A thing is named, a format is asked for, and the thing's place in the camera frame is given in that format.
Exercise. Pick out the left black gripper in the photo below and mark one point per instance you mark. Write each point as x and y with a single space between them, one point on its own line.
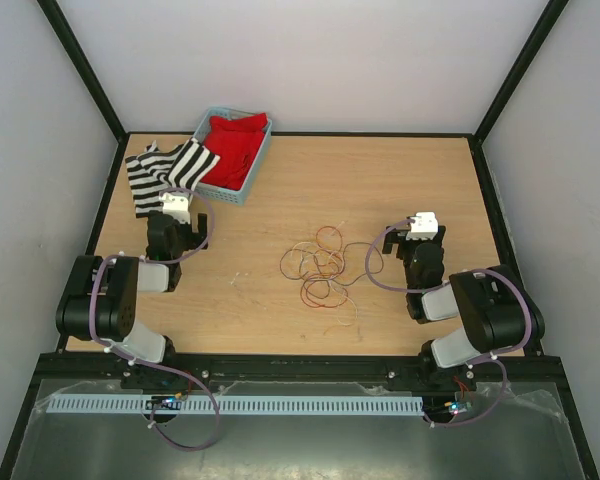
193 237

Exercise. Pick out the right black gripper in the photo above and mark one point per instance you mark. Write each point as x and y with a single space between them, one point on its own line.
392 238

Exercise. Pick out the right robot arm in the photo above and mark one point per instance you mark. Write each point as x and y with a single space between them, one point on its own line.
497 314

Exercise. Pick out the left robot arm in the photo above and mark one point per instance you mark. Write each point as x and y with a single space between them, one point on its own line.
99 301

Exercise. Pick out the blue plastic basket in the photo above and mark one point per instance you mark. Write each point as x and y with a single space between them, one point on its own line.
225 195

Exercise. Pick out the black white striped cloth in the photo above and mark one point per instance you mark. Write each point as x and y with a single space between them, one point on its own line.
153 171

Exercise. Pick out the red cloth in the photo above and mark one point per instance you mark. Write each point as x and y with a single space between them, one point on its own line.
236 142

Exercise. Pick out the right circuit board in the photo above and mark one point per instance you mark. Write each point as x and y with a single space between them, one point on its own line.
458 407

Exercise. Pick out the circuit board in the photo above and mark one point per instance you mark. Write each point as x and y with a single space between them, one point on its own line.
168 402
458 407

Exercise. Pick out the left circuit board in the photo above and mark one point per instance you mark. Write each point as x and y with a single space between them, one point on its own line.
168 402

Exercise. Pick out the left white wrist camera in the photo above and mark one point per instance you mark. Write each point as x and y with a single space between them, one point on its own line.
177 206

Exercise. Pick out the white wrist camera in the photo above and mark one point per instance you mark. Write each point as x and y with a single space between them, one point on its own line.
177 206
423 226

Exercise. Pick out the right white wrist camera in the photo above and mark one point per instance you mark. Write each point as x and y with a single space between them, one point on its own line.
423 226

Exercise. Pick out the grey slotted cable duct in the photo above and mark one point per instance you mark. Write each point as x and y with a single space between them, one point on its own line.
241 405

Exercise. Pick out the black aluminium frame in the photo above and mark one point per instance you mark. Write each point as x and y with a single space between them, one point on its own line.
533 366

